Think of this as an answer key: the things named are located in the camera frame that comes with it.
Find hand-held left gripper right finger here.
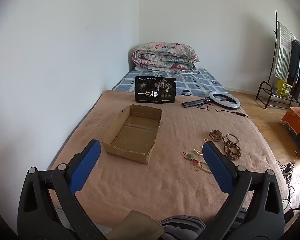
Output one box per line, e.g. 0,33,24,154
197,141,285,240

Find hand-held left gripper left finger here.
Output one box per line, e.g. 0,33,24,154
17,139,108,240

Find white pearl necklace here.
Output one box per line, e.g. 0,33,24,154
194,138,213,173

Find brown wooden bead bracelet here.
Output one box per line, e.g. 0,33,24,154
223,140,242,157

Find red cord jade pendant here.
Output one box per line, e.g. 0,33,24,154
182,151,208,172

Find red strap wristwatch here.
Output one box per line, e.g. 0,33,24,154
209,129,223,142

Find black folded tripod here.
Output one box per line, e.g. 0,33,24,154
181,97,211,107

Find person's striped trouser leg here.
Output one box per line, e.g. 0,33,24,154
160,215,206,240

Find tan cloth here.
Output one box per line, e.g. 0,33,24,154
112,210,164,240

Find blue checked bedsheet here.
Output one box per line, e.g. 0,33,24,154
112,67,228,97

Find orange cardboard box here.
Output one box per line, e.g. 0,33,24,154
280,107,300,140

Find black snack bag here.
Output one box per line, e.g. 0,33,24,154
135,75,177,104

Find yellow crate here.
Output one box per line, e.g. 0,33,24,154
276,79,293,98

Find folded floral quilt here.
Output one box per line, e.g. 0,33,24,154
132,42,200,73

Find dark hanging clothes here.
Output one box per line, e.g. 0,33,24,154
287,39,300,100

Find striped hanging towel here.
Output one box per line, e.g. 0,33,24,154
274,22,293,80

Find black metal clothes rack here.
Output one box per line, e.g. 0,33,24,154
255,10,300,109

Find black ring light cable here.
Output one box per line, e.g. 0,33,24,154
197,104,249,118

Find white ring light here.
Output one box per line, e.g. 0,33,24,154
209,91,240,109

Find tangle of floor cables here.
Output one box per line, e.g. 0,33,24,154
276,152,298,208

